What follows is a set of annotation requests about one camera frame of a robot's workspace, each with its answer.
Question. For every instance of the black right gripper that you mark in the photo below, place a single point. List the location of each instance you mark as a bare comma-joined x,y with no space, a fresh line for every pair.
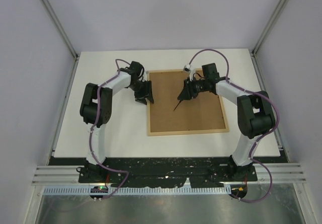
188,93

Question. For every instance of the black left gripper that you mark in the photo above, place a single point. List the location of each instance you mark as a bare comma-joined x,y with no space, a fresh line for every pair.
146,94

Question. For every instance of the red handled screwdriver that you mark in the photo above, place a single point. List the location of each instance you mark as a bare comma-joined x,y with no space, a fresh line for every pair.
177,105

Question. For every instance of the wooden picture frame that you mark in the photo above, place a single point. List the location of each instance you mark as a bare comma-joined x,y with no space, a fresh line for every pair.
202,115

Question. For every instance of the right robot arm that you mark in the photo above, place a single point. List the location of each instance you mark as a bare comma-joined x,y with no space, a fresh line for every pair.
255,116

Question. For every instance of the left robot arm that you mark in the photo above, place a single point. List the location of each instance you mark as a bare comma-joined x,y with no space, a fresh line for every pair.
96,109

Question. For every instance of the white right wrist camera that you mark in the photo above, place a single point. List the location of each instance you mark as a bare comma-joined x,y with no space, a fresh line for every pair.
191,70

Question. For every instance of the black speckled base plate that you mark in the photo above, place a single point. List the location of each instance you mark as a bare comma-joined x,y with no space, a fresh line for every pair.
127,164

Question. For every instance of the white slotted cable duct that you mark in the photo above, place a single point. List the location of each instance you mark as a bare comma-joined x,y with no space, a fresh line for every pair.
90,190

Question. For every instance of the left aluminium corner post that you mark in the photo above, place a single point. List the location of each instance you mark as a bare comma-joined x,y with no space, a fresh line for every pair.
59,27

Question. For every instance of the aluminium corner post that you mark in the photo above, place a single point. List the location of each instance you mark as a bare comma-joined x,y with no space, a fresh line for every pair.
59,27
279,8

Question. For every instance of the aluminium rail across front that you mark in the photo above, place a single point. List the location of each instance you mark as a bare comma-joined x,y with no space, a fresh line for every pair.
50,175

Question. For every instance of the right aluminium corner post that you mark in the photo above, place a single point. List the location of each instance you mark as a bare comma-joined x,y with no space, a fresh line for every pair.
279,8

